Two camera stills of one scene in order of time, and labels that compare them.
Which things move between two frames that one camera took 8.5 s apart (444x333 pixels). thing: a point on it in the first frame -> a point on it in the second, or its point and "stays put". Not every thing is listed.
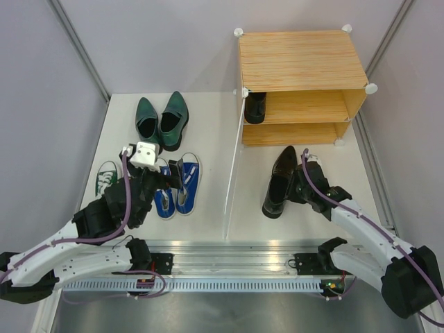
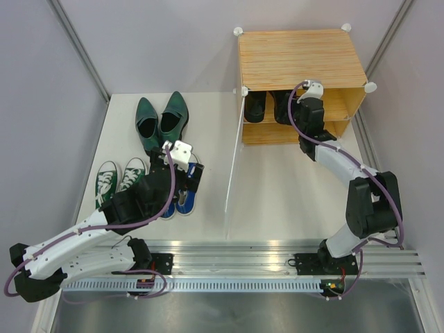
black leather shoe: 277,191 -> 281,105
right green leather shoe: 172,122 stays put
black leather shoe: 254,107 stays put
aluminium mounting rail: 236,259 stays put
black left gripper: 175,181 -> 191,182
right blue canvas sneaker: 187,196 stays put
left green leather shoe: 146,121 stays put
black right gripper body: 298,191 -> 295,111
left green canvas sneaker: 107,175 stays put
